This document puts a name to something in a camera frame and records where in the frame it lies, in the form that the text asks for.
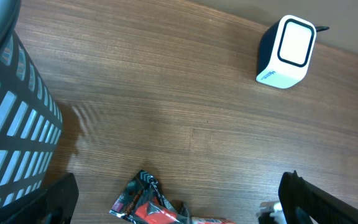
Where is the grey plastic shopping basket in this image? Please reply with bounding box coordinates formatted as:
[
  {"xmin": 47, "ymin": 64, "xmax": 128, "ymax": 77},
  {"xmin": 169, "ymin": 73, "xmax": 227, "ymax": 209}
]
[{"xmin": 0, "ymin": 0, "xmax": 63, "ymax": 208}]

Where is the red black snack packet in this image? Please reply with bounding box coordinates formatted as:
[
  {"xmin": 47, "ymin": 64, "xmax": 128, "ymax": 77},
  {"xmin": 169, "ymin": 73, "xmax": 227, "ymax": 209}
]
[{"xmin": 109, "ymin": 170, "xmax": 191, "ymax": 224}]

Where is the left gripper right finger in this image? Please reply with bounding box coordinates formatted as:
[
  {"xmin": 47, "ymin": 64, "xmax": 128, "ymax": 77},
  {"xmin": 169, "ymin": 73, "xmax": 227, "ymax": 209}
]
[{"xmin": 278, "ymin": 171, "xmax": 358, "ymax": 224}]

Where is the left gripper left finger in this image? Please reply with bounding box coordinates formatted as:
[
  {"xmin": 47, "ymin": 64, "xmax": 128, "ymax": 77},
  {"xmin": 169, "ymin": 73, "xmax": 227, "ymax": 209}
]
[{"xmin": 0, "ymin": 173, "xmax": 79, "ymax": 224}]

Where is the red white snack packet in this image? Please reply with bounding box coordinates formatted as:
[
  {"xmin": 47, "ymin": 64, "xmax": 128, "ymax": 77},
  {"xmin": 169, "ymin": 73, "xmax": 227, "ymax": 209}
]
[{"xmin": 191, "ymin": 217, "xmax": 236, "ymax": 224}]

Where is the white barcode scanner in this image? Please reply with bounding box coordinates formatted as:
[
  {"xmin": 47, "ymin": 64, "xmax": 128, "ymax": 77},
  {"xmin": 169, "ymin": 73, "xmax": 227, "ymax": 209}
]
[{"xmin": 256, "ymin": 15, "xmax": 316, "ymax": 89}]

